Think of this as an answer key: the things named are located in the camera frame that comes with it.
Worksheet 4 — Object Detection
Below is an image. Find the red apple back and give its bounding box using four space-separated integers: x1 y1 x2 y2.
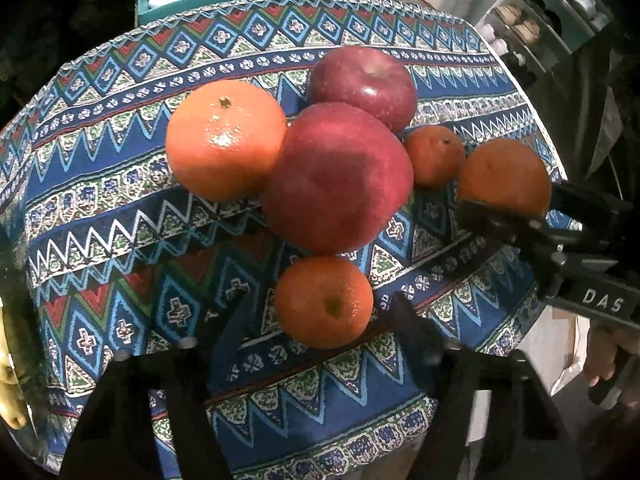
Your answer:
307 46 418 133

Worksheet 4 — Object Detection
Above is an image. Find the red apple front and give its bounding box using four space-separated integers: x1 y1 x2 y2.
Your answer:
262 102 413 255

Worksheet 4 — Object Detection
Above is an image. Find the large orange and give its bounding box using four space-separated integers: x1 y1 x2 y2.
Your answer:
165 80 288 202

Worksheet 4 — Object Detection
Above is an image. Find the small tangerine front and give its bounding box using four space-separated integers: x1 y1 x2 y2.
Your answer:
273 256 374 350

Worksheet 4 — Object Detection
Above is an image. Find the person's right hand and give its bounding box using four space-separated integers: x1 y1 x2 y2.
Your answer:
582 324 639 387

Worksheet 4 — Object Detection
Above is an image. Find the small tangerine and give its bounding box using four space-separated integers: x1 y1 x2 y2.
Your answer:
404 126 465 188
273 256 374 350

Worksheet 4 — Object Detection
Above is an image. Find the dark glass bowl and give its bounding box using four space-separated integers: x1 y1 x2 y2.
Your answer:
1 236 47 462

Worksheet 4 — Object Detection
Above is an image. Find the blue patterned tablecloth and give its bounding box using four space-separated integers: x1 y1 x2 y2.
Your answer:
1 0 566 479

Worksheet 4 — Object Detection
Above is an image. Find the grey shoe rack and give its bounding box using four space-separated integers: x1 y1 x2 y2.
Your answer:
476 0 613 87

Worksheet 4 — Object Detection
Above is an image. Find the dark orange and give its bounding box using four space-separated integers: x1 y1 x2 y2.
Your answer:
457 138 552 218

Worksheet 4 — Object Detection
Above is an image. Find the yellow green apple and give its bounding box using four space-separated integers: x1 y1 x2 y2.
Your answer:
0 304 28 430

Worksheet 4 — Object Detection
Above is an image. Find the red apple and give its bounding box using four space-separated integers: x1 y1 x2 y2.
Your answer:
307 46 418 133
262 102 413 255

